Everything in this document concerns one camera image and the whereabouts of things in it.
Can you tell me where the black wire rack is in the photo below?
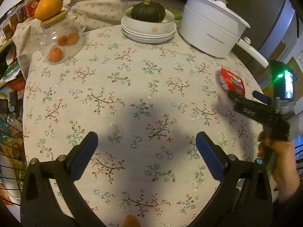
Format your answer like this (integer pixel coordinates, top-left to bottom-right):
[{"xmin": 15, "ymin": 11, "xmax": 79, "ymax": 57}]
[{"xmin": 1, "ymin": 91, "xmax": 27, "ymax": 206}]

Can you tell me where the dark green squash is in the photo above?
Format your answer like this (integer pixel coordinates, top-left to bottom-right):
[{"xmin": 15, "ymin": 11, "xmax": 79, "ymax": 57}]
[{"xmin": 130, "ymin": 0, "xmax": 166, "ymax": 23}]

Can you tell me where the large orange on jar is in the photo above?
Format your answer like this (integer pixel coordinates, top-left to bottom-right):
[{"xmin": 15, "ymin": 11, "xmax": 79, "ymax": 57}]
[{"xmin": 34, "ymin": 0, "xmax": 63, "ymax": 21}]

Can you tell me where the red snack packet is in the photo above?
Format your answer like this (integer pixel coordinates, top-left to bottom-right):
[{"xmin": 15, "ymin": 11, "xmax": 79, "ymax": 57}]
[{"xmin": 219, "ymin": 68, "xmax": 245, "ymax": 97}]

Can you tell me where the white electric cooking pot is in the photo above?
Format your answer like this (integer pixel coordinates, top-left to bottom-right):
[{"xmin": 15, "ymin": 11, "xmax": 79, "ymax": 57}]
[{"xmin": 179, "ymin": 0, "xmax": 269, "ymax": 68}]

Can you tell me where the grey refrigerator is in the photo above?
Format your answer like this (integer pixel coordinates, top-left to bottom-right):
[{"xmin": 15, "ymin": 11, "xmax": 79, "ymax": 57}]
[{"xmin": 227, "ymin": 0, "xmax": 299, "ymax": 60}]

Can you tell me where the white flower bowl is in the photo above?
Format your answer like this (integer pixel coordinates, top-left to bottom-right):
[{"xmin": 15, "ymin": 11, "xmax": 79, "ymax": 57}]
[{"xmin": 121, "ymin": 7, "xmax": 177, "ymax": 35}]

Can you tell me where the small orange in jar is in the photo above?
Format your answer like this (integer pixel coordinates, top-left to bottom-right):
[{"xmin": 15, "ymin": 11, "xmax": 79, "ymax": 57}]
[{"xmin": 48, "ymin": 48, "xmax": 63, "ymax": 63}]

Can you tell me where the glass jar with wooden lid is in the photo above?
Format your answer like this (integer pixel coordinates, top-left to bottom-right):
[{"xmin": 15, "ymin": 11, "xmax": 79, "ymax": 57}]
[{"xmin": 40, "ymin": 10, "xmax": 84, "ymax": 65}]

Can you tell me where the person right hand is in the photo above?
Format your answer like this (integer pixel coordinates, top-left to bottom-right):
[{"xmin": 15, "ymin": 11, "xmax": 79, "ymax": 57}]
[{"xmin": 257, "ymin": 132, "xmax": 300, "ymax": 202}]

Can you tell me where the floral tablecloth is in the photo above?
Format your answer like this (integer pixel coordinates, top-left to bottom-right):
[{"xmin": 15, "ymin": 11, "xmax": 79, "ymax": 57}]
[{"xmin": 13, "ymin": 0, "xmax": 262, "ymax": 226}]

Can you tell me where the red label jar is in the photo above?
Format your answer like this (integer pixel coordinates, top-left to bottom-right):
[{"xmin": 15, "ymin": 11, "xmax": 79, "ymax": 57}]
[{"xmin": 25, "ymin": 0, "xmax": 40, "ymax": 18}]

